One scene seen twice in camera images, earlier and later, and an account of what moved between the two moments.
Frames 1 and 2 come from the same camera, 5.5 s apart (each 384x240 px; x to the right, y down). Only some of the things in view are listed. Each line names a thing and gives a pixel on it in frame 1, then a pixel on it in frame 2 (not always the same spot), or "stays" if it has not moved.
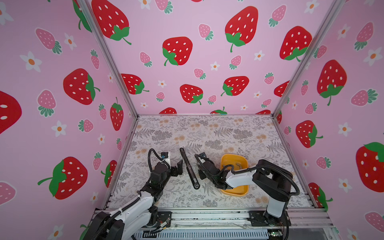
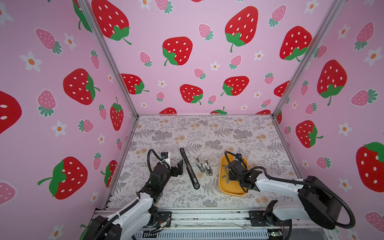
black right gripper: (200, 173) -> (230, 176)
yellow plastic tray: (237, 162) stays
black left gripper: (174, 173) stays
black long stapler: (194, 182) stays
